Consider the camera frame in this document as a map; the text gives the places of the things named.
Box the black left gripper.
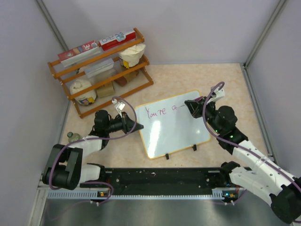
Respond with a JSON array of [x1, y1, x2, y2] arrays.
[[105, 112, 143, 134]]

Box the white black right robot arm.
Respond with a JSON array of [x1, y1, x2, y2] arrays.
[[184, 97, 301, 224]]

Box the white marker pen magenta cap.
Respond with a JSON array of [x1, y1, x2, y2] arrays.
[[177, 97, 203, 108]]

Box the upper white paper-lid jar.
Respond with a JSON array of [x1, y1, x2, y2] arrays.
[[118, 43, 146, 69]]

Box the red white wrap box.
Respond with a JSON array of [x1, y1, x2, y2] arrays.
[[99, 29, 136, 51]]

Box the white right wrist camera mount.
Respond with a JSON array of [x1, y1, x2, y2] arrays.
[[208, 88, 225, 103]]

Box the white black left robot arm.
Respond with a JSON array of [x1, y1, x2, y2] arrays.
[[42, 110, 144, 190]]

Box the small glass bottle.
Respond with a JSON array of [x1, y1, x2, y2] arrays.
[[67, 132, 82, 143]]

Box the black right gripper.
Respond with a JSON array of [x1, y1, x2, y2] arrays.
[[186, 95, 223, 134]]

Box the lower white paper-lid jar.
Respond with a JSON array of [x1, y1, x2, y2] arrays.
[[69, 79, 97, 107]]

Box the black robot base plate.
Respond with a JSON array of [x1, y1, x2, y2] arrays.
[[79, 167, 249, 196]]

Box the grey slotted cable duct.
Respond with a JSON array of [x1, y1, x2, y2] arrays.
[[48, 189, 238, 201]]

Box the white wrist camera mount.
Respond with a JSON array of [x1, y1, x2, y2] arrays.
[[208, 88, 225, 103], [112, 99, 126, 116]]

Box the white paper-lid jar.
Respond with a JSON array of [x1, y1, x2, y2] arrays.
[[69, 79, 97, 107], [118, 43, 146, 69]]

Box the yellow framed whiteboard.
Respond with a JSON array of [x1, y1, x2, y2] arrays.
[[135, 89, 210, 159]]

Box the tan sponge stack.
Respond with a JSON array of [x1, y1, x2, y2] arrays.
[[96, 82, 115, 98]]

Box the clear plastic box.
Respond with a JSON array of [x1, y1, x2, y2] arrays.
[[84, 58, 114, 78]]

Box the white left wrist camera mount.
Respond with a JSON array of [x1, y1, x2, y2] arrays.
[[112, 99, 126, 116]]

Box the orange wooden shelf rack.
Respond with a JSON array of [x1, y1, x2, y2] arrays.
[[48, 28, 153, 118]]

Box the reddish brown sponge stack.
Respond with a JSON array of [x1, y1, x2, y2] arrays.
[[115, 71, 139, 87]]

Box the red foil wrap box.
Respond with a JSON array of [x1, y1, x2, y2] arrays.
[[58, 40, 101, 67]]

